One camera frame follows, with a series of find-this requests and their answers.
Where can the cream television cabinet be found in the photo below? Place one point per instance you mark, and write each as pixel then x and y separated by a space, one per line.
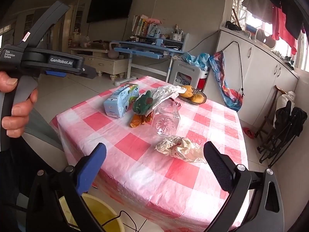
pixel 103 62

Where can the green wrapper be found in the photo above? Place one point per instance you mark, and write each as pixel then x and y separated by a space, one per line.
pixel 142 102

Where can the off-white paper ball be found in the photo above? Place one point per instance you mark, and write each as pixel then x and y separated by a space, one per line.
pixel 181 148

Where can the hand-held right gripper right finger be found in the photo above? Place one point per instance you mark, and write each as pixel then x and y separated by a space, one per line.
pixel 217 169

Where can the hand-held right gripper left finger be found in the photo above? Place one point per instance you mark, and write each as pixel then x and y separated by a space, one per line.
pixel 91 169

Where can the wooden chair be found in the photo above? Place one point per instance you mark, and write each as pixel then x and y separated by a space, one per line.
pixel 280 90

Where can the beige kettlebell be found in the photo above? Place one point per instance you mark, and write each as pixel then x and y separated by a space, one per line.
pixel 115 54

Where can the blue study desk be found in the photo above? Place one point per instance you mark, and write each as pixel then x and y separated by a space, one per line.
pixel 144 50

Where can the orange carrot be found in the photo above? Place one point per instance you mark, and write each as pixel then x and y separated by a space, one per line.
pixel 135 122

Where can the red plastic object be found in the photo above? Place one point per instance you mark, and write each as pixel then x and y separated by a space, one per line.
pixel 248 132

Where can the blue milk carton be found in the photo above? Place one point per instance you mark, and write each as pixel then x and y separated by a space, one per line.
pixel 118 101

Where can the person's left hand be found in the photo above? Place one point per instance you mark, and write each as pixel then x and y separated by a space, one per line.
pixel 21 116

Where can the white pen holder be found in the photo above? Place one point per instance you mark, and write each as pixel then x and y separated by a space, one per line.
pixel 176 36

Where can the yellow mango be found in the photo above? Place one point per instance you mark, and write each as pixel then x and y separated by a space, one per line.
pixel 188 88
pixel 198 99
pixel 187 94

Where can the pink plush toy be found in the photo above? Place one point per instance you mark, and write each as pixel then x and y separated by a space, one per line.
pixel 154 20

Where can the pink checkered tablecloth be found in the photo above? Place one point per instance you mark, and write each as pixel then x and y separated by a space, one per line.
pixel 144 169

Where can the large white paper wrapper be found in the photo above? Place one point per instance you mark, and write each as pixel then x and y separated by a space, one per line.
pixel 164 93

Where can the black bag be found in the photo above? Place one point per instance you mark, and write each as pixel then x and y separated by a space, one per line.
pixel 233 26

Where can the dark fruit basket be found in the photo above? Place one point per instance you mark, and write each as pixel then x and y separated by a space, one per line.
pixel 201 92

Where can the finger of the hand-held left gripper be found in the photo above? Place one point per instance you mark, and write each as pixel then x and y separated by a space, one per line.
pixel 89 72

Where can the white cabinet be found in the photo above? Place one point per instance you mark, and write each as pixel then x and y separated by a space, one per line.
pixel 260 77

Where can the black wall television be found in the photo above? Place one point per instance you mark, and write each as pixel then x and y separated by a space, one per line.
pixel 111 2

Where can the row of books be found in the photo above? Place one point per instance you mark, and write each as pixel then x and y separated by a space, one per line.
pixel 140 26

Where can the black hanging garment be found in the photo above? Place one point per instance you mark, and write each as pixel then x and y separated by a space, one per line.
pixel 292 17

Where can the yellow plastic bucket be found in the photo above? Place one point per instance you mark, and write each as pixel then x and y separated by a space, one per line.
pixel 101 212

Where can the colourful printed cloth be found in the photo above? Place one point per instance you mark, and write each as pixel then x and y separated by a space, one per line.
pixel 231 96

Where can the grey hanging garment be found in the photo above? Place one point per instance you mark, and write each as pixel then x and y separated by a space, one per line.
pixel 259 7

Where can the clear plastic bottle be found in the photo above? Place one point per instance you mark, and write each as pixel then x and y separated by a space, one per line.
pixel 166 118

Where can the white plastic stool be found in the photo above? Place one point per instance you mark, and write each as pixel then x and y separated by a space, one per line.
pixel 185 73

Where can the red hanging garment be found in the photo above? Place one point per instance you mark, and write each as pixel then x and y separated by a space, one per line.
pixel 283 26

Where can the white bag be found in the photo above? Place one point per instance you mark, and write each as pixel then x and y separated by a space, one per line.
pixel 286 100

